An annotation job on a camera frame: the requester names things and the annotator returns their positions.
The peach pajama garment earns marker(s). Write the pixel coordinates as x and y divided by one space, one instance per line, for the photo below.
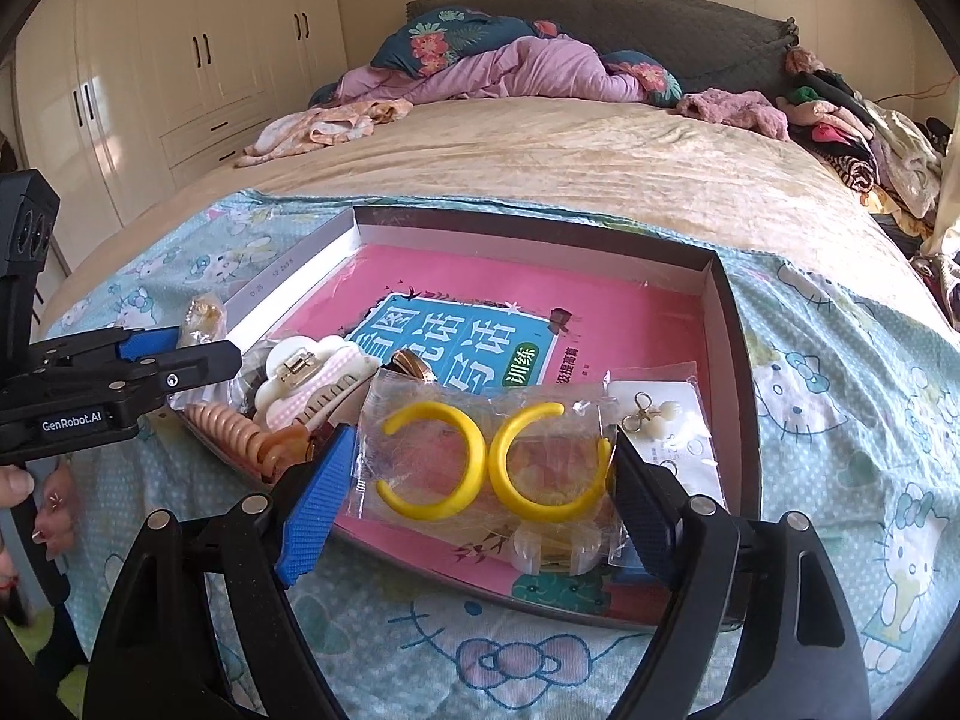
322 127

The small bag of gold earrings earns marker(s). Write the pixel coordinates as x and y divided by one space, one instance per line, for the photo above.
204 322

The person's left hand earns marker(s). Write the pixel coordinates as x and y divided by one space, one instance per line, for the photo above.
60 514

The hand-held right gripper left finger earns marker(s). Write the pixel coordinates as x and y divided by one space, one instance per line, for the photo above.
315 514

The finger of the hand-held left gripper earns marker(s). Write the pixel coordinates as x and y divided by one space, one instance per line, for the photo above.
150 345
202 371

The pile of clothes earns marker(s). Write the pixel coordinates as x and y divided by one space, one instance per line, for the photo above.
862 142

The dark blue floral pillow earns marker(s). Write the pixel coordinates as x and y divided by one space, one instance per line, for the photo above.
439 37
649 79

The pink fuzzy garment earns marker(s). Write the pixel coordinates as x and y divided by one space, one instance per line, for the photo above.
731 111

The grey cardboard box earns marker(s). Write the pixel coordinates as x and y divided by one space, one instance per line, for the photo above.
731 360

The white pearl earring card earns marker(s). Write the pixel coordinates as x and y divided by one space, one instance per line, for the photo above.
675 420

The grey quilted headboard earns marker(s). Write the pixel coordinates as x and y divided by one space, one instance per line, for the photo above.
675 37

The peach hair claw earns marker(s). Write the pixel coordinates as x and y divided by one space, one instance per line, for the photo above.
232 435

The cream wardrobe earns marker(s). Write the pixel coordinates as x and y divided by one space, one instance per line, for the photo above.
187 37

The bag of yellow hoop earrings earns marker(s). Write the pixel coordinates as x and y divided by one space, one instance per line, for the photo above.
442 457

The brown shiny hair clip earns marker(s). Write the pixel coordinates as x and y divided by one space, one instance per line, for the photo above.
411 373

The pink book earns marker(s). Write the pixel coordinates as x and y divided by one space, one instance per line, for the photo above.
622 315

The cat print bed sheet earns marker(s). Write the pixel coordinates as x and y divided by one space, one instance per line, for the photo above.
840 405

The translucent beige hair claw clip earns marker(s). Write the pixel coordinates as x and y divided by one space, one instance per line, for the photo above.
555 551

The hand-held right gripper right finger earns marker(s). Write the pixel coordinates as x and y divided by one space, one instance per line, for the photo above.
646 506

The purple garment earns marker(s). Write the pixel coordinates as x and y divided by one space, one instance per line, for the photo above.
540 67

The person's green garment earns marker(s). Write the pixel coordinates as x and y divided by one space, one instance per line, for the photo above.
30 641

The beige bedspread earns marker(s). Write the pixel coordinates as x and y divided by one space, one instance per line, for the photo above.
562 157

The white flower hair claw clip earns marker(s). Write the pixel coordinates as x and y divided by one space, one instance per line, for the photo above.
315 375

